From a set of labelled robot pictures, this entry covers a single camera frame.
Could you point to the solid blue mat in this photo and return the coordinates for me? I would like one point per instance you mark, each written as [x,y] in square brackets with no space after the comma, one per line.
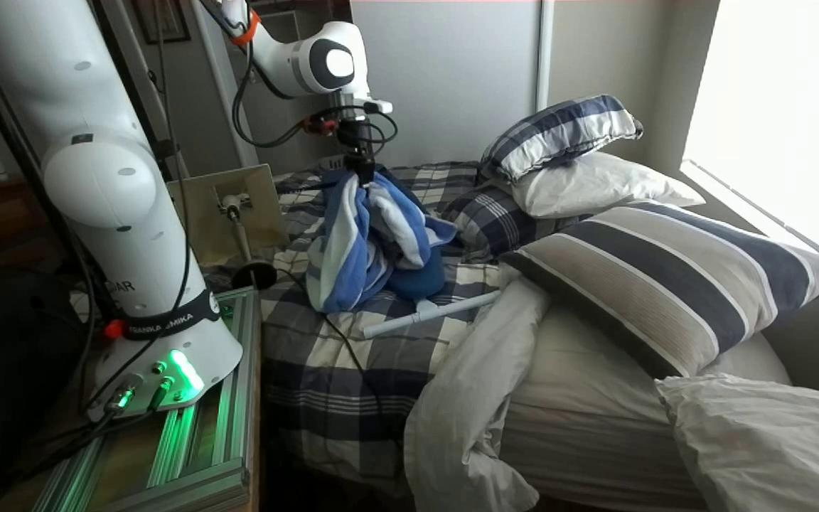
[333,182]

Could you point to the small navy plaid pillow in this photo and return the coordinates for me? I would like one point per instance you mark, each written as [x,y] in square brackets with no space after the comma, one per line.
[496,222]

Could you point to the tan wooden board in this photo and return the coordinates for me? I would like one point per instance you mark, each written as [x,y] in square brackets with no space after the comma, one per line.
[199,217]

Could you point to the white ribbed mattress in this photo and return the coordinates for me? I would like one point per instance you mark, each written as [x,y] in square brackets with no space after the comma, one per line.
[589,416]

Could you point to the black upholstered chair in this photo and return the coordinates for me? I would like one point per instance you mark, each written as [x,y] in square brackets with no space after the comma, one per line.
[1,380]

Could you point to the white door frame trim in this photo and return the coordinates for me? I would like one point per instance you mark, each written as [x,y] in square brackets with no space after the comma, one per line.
[545,74]

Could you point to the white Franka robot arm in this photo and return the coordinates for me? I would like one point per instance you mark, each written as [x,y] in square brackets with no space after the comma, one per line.
[114,189]

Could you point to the blue white striped towel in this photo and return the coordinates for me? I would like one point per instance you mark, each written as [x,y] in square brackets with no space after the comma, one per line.
[353,258]

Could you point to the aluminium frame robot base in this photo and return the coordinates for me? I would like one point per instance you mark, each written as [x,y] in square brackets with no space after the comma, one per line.
[176,444]

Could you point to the grey navy striped pillow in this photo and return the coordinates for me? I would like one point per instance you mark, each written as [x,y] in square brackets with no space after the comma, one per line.
[684,273]

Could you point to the large navy plaid pillow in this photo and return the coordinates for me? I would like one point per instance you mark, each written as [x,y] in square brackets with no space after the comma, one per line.
[560,131]

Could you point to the crumpled white sheet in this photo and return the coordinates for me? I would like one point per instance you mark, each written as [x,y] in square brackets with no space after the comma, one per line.
[466,400]

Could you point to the wrinkled white pillow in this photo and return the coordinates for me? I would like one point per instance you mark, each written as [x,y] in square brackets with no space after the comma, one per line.
[769,444]

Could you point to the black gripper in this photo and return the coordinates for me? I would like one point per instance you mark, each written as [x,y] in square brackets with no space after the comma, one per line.
[360,137]

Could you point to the navy beige plaid duvet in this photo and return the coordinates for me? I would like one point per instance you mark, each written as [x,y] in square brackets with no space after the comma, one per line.
[333,400]

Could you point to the bright window with blind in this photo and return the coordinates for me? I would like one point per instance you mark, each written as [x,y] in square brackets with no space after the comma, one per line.
[789,116]

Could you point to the plain white bed pillow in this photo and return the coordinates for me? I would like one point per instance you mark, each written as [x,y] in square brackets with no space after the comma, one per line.
[599,187]

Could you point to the small stand with white head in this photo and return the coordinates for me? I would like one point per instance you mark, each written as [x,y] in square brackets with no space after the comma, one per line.
[257,273]

